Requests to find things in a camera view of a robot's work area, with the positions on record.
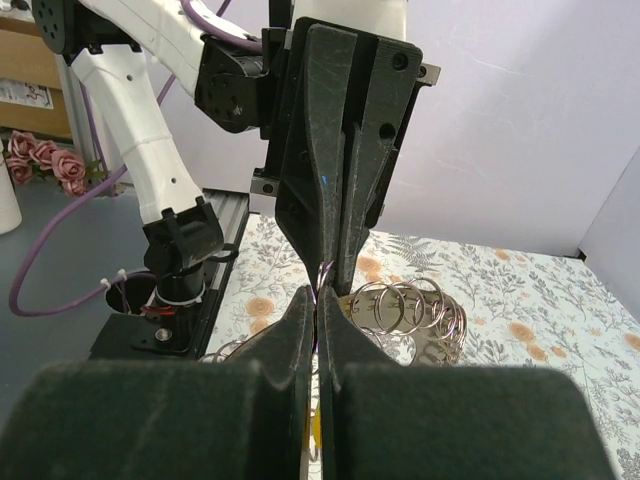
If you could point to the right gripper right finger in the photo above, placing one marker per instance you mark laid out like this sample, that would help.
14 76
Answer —
381 420

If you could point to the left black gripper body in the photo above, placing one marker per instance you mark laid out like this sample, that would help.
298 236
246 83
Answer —
277 94

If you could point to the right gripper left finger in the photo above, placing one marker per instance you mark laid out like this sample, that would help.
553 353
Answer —
243 418

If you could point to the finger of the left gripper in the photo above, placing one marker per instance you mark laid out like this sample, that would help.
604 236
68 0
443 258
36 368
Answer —
389 86
310 197

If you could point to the silver keyring with keys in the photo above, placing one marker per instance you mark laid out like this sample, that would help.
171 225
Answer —
413 322

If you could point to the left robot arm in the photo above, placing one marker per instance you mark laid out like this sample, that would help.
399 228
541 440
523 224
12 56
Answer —
219 65

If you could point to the floral table mat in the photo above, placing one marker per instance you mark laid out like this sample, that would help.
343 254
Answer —
523 309

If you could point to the pink artificial flowers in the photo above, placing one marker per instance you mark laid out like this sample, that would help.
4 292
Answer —
27 158

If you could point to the cardboard box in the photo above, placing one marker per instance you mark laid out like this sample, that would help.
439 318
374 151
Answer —
32 94

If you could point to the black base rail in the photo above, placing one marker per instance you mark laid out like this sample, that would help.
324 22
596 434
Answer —
169 310

